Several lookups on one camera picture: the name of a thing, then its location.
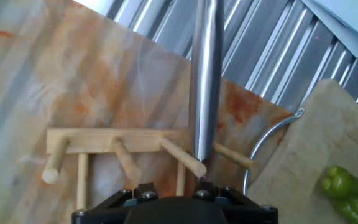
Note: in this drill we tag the steel cleaver knife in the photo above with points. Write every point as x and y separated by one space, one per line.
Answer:
205 77

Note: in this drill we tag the white paper sheets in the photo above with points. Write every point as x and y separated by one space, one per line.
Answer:
346 18

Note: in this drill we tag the wooden peg rack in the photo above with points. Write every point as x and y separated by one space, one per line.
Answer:
104 140

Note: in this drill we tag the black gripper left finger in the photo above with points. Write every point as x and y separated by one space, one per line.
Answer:
104 216

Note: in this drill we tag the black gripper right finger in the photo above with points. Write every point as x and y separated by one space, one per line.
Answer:
250 216

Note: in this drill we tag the green chili pepper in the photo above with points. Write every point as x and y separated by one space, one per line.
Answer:
346 193

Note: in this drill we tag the wooden cutting board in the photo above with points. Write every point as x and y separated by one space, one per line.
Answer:
315 130

